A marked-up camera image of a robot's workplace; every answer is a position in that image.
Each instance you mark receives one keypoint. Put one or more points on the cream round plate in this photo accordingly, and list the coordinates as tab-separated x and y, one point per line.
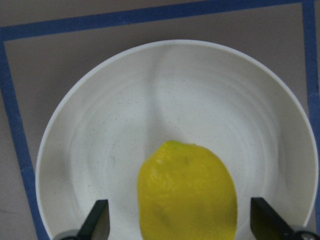
190	91

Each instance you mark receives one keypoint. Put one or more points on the yellow lemon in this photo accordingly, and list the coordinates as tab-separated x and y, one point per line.
185	192

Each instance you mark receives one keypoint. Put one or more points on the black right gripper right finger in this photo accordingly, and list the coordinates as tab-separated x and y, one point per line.
266	223

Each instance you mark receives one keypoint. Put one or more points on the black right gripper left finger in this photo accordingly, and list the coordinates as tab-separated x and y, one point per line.
97	223

